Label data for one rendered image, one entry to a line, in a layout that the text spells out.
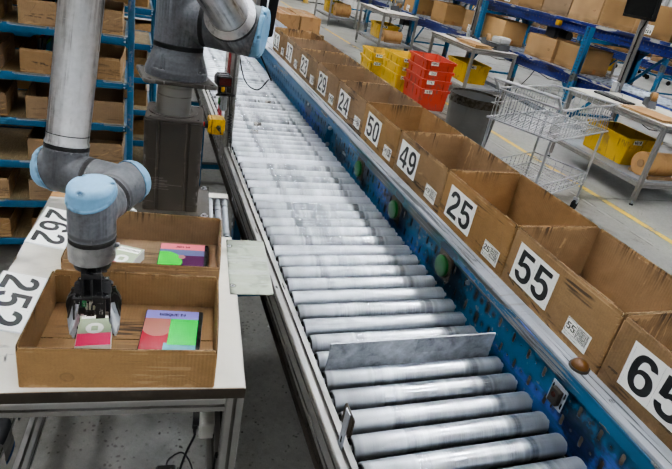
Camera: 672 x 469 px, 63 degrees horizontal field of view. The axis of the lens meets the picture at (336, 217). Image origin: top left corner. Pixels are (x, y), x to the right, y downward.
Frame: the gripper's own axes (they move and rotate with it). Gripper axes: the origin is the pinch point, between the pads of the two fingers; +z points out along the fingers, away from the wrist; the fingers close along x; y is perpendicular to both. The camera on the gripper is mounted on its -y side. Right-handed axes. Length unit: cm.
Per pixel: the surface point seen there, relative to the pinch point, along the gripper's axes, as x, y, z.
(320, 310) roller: 56, -9, 4
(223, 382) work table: 26.6, 15.9, 3.4
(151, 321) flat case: 12.1, -4.1, 1.5
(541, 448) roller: 92, 43, 4
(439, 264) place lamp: 98, -20, -3
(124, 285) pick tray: 5.9, -13.2, -2.8
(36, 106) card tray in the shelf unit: -33, -157, 0
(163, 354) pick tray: 13.8, 15.9, -5.7
